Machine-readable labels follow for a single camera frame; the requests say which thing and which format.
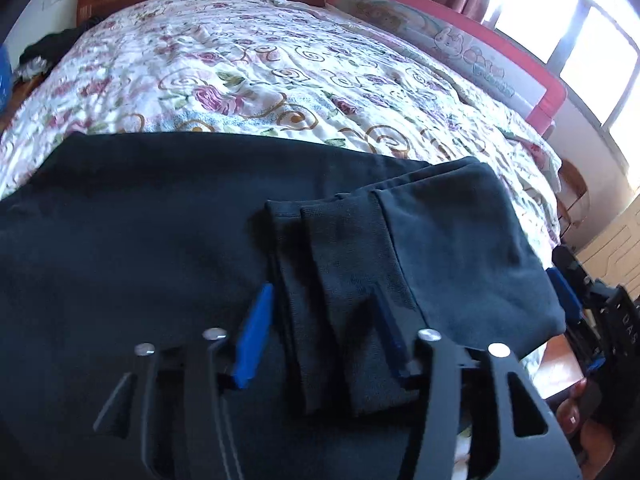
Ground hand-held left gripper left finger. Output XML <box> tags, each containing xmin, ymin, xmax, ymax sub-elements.
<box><xmin>92</xmin><ymin>282</ymin><xmax>275</xmax><ymax>480</ymax></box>

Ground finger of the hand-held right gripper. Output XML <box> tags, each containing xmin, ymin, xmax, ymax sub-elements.
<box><xmin>546</xmin><ymin>246</ymin><xmax>610</xmax><ymax>377</ymax></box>

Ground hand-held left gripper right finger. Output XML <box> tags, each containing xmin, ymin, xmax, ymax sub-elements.
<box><xmin>375</xmin><ymin>295</ymin><xmax>583</xmax><ymax>480</ymax></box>

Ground black sports pants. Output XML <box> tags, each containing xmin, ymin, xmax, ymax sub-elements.
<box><xmin>0</xmin><ymin>132</ymin><xmax>568</xmax><ymax>480</ymax></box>

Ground person's right hand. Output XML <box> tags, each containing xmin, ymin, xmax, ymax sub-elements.
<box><xmin>561</xmin><ymin>379</ymin><xmax>617</xmax><ymax>480</ymax></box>

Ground beige cabinet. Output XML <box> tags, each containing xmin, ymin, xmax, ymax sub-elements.
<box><xmin>575</xmin><ymin>209</ymin><xmax>640</xmax><ymax>301</ymax></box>

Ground window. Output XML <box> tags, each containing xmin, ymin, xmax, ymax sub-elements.
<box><xmin>481</xmin><ymin>0</ymin><xmax>640</xmax><ymax>137</ymax></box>

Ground floral bed quilt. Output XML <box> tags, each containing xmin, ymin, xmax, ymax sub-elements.
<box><xmin>0</xmin><ymin>0</ymin><xmax>563</xmax><ymax>251</ymax></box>

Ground grey white cloth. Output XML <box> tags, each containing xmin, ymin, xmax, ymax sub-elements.
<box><xmin>12</xmin><ymin>56</ymin><xmax>53</xmax><ymax>83</ymax></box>

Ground black clothes pile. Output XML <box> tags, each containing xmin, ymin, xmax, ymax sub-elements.
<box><xmin>21</xmin><ymin>20</ymin><xmax>101</xmax><ymax>68</ymax></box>

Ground plastic bag of clothes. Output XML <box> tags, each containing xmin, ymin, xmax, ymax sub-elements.
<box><xmin>0</xmin><ymin>45</ymin><xmax>12</xmax><ymax>113</ymax></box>

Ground pink bed guard rail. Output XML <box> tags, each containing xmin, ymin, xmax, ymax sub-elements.
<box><xmin>324</xmin><ymin>0</ymin><xmax>568</xmax><ymax>138</ymax></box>

